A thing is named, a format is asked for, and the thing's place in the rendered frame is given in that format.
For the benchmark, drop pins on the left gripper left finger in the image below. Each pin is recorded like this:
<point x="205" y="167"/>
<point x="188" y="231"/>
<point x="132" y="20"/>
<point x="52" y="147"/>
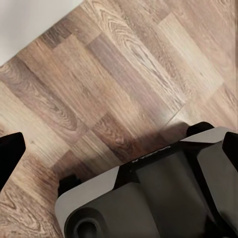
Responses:
<point x="12" y="148"/>

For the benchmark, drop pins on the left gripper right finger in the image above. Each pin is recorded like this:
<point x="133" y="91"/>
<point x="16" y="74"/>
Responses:
<point x="230" y="148"/>

